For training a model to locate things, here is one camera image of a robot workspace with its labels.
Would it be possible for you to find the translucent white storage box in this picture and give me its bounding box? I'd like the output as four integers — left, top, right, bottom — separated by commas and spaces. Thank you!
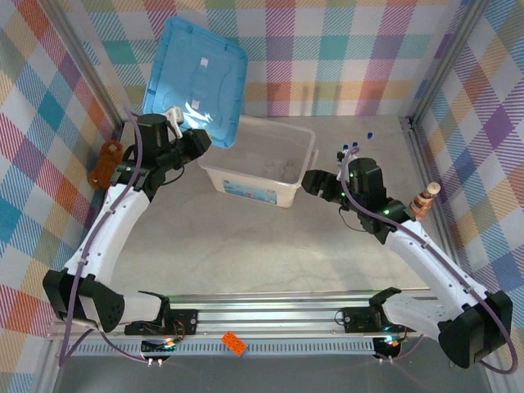
197, 115, 319, 209

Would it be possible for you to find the blue plastic box lid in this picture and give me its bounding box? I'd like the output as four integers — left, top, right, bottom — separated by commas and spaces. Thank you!
141, 16, 250, 149

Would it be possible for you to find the brown plush toy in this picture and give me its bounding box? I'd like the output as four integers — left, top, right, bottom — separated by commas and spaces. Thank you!
88, 140, 125, 190

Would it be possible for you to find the brown sauce bottle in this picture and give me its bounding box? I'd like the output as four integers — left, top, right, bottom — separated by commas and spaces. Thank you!
409, 183, 441, 220

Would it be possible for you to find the black controller board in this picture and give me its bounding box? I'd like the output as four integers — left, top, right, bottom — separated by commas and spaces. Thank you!
141, 337, 179, 361
373, 335, 404, 358

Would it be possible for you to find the orange toy brick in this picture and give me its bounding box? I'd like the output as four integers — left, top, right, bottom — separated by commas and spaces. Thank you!
220, 330, 250, 356

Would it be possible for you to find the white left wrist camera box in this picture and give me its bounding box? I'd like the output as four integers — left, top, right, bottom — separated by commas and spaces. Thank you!
163, 106, 186, 139

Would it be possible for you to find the aluminium frame post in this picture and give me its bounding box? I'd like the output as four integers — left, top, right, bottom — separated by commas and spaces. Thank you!
40, 0, 124, 132
407, 0, 490, 124

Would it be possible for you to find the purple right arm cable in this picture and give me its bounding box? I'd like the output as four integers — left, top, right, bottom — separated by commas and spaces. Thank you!
341, 147, 519, 374

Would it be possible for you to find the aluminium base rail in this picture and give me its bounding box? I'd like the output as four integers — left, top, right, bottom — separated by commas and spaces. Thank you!
44, 292, 492, 341

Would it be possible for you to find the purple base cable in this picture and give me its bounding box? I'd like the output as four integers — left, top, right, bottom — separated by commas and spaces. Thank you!
97, 329, 151, 364
391, 331, 427, 362

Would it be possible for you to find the slotted grey cable duct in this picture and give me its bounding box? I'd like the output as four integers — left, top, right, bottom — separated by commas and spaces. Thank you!
65, 341, 377, 357

